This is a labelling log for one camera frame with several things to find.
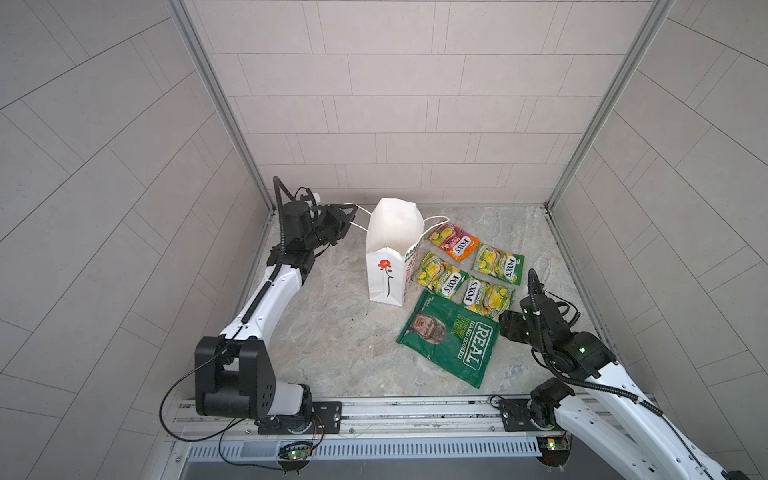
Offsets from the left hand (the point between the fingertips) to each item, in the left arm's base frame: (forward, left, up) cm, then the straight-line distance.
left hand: (362, 206), depth 76 cm
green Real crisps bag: (-23, -24, -28) cm, 44 cm away
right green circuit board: (-49, -46, -30) cm, 73 cm away
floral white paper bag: (+5, -8, -18) cm, 21 cm away
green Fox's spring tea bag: (+1, -40, -27) cm, 48 cm away
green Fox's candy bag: (-5, -22, -27) cm, 35 cm away
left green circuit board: (-50, +12, -25) cm, 57 cm away
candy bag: (-13, -36, -27) cm, 47 cm away
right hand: (-22, -38, -21) cm, 48 cm away
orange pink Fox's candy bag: (+10, -29, -28) cm, 42 cm away
